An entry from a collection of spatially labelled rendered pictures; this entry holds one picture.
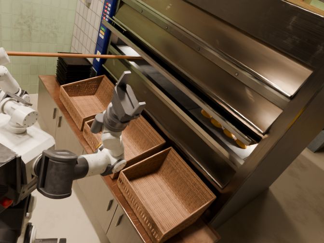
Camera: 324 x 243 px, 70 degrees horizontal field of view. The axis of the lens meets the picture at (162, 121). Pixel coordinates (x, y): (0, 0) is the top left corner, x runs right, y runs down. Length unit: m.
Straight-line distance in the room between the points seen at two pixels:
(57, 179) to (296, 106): 1.20
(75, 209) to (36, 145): 1.56
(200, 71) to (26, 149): 1.23
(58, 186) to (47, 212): 1.54
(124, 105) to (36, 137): 0.40
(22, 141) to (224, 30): 1.30
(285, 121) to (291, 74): 0.26
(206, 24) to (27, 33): 2.25
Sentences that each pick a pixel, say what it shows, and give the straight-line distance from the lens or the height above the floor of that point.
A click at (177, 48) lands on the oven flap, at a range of 1.90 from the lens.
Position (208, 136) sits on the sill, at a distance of 1.74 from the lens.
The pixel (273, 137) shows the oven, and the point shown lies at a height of 1.47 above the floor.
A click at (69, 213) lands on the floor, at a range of 2.41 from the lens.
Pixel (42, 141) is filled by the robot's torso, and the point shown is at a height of 1.40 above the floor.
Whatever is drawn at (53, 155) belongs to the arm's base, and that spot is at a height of 1.42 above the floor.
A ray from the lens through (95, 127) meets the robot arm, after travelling 0.85.
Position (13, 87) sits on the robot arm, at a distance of 1.29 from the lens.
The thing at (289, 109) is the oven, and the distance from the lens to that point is 1.45.
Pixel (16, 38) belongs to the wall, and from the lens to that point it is 3.34.
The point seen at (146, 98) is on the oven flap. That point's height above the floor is 1.01.
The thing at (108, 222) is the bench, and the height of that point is 0.25.
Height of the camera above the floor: 2.05
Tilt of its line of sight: 32 degrees down
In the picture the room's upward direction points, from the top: 23 degrees clockwise
